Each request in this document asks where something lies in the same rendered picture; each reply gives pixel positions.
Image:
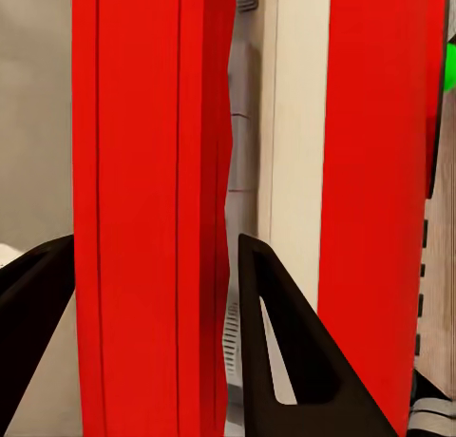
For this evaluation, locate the coffee table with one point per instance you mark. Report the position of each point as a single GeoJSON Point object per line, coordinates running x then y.
{"type": "Point", "coordinates": [36, 190]}

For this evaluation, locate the radio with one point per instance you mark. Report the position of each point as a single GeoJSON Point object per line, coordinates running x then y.
{"type": "Point", "coordinates": [312, 125]}

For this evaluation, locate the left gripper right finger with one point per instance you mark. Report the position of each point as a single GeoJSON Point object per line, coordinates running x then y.
{"type": "Point", "coordinates": [331, 399]}

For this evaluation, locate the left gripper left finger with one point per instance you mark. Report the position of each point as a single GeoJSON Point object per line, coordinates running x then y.
{"type": "Point", "coordinates": [34, 291]}

